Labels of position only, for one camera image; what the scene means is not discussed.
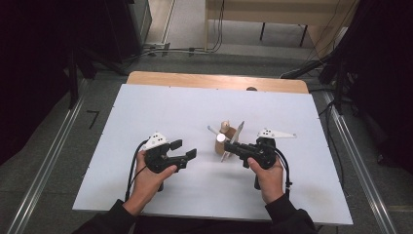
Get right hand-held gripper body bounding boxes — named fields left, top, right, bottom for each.
left=242, top=128, right=297, bottom=192

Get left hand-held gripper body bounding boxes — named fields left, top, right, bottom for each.
left=141, top=131, right=190, bottom=193

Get plain white pen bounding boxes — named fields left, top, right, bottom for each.
left=206, top=125, right=225, bottom=138

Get person's right hand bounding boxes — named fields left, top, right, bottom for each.
left=246, top=155, right=285, bottom=205

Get person's left hand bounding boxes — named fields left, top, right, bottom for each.
left=122, top=149, right=179, bottom=217

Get wooden table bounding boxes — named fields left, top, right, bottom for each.
left=126, top=70, right=310, bottom=95

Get black metal stand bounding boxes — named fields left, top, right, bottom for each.
left=64, top=42, right=128, bottom=110
left=281, top=55, right=358, bottom=115

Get black cabinet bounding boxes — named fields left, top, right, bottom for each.
left=103, top=0, right=153, bottom=64

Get light wooden desk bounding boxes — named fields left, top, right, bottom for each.
left=204, top=0, right=359, bottom=59

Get black curtain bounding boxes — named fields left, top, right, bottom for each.
left=0, top=0, right=108, bottom=167
left=324, top=0, right=413, bottom=176

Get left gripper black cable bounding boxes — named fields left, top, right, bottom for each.
left=125, top=138, right=150, bottom=203

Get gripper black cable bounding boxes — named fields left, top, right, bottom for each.
left=125, top=138, right=150, bottom=203
left=274, top=147, right=293, bottom=199

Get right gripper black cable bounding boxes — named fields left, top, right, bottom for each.
left=274, top=147, right=293, bottom=199

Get thin black floor cable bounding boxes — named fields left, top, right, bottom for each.
left=318, top=100, right=345, bottom=189

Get floor cables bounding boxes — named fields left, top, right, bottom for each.
left=125, top=0, right=227, bottom=62

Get metal floor rail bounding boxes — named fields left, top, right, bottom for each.
left=6, top=77, right=89, bottom=234
left=320, top=91, right=398, bottom=234

